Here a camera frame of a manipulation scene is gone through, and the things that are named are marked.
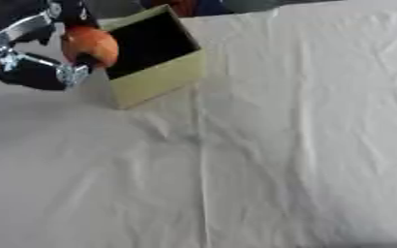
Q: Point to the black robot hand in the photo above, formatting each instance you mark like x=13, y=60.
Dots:
x=29, y=72

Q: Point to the orange round toy fruit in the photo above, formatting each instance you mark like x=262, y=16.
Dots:
x=94, y=43

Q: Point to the tan cardboard box black inside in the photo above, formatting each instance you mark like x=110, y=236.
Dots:
x=151, y=45

